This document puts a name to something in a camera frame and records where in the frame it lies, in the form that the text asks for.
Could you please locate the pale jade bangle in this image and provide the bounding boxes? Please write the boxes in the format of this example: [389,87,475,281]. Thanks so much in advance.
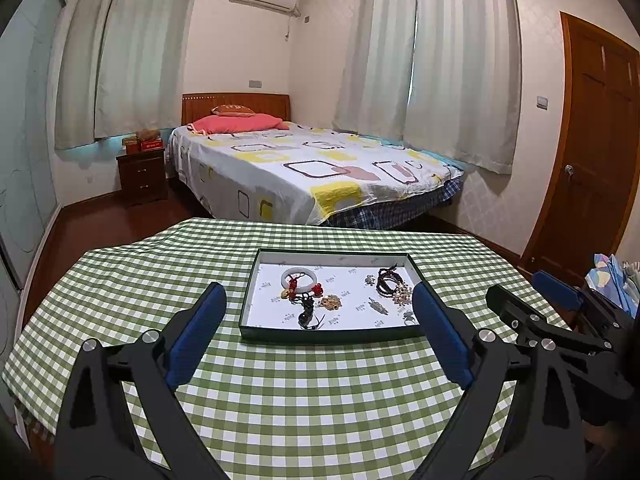
[281,266,318,294]

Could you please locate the dark red bead bracelet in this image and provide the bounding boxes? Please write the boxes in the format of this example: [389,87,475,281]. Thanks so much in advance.
[375,262,407,297]

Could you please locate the wall light switch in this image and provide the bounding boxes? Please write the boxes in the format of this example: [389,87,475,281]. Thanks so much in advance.
[536,96,548,110]

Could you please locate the bed with patterned sheet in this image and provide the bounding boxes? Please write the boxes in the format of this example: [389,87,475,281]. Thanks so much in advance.
[168,124,464,231]

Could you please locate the left white curtain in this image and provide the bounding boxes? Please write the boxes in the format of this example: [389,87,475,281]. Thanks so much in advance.
[54,0,193,151]

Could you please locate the dark green jewelry tray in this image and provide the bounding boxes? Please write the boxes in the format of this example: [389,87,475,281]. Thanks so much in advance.
[239,248,423,344]

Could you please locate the pink pillow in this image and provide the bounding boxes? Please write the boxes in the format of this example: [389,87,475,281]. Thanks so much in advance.
[188,114,288,134]

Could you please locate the green checkered tablecloth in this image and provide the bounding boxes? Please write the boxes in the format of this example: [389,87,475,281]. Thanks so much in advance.
[2,218,561,479]

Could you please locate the brown wooden door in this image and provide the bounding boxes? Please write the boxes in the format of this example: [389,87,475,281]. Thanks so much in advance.
[522,13,639,285]

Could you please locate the pink pearl brooch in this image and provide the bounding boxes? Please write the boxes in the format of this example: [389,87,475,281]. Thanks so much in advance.
[392,284,412,306]

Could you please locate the red bead gold charm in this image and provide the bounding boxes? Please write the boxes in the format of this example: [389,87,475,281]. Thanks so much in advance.
[311,283,323,296]

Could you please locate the dark cord pendant necklace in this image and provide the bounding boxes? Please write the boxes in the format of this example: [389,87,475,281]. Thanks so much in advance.
[295,292,328,332]

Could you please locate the blue patterned cloth bag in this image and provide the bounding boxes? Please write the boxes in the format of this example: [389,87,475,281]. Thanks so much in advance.
[586,254,640,318]

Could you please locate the red cord gold pendant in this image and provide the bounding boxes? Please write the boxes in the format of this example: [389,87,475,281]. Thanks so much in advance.
[281,273,304,302]

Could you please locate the orange patterned pillow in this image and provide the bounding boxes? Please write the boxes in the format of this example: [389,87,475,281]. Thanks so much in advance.
[210,104,255,117]

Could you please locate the white curtain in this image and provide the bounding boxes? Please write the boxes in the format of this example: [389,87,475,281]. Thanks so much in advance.
[54,0,193,151]
[333,0,522,174]

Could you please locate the right white curtain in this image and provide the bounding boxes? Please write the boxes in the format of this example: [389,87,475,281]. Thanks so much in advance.
[333,0,522,174]

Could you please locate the gold chain jewelry pile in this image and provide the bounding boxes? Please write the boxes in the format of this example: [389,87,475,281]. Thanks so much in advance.
[320,295,342,311]

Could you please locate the silver rhinestone brooch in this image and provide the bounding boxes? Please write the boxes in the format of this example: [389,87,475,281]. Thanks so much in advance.
[369,298,388,315]

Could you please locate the wooden headboard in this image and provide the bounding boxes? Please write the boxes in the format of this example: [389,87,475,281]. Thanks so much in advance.
[181,92,292,125]

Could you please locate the red boxes on nightstand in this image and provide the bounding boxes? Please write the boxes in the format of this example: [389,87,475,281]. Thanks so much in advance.
[122,129,164,155]

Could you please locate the dark wooden nightstand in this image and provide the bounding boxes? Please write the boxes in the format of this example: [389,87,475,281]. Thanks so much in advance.
[116,148,168,206]

